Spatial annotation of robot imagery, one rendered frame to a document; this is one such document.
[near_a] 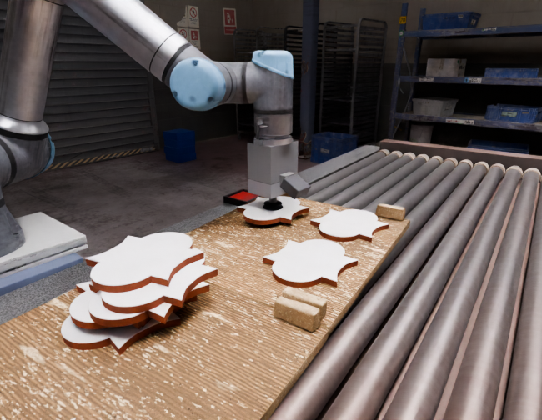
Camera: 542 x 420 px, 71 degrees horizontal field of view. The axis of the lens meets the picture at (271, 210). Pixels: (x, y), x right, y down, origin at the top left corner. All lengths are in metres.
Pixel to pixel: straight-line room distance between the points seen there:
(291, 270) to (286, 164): 0.26
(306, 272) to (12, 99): 0.66
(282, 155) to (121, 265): 0.38
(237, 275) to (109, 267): 0.19
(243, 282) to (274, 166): 0.26
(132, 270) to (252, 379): 0.20
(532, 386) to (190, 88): 0.56
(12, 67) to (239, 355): 0.69
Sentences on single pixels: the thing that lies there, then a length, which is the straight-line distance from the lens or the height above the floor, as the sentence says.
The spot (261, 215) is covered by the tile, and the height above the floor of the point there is 0.96.
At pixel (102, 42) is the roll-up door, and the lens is 5.70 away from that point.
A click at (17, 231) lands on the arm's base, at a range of 0.92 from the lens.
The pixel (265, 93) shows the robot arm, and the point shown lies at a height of 1.19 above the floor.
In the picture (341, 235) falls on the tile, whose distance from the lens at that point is 0.71.
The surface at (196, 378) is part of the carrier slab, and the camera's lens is 0.44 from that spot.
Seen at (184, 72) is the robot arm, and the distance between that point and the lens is 0.60.
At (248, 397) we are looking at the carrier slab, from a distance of 0.41.
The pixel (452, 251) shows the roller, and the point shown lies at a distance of 0.78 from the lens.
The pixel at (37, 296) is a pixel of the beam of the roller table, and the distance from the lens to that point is 0.68.
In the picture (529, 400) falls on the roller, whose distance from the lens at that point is 0.51.
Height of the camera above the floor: 1.24
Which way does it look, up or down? 21 degrees down
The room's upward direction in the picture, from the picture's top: straight up
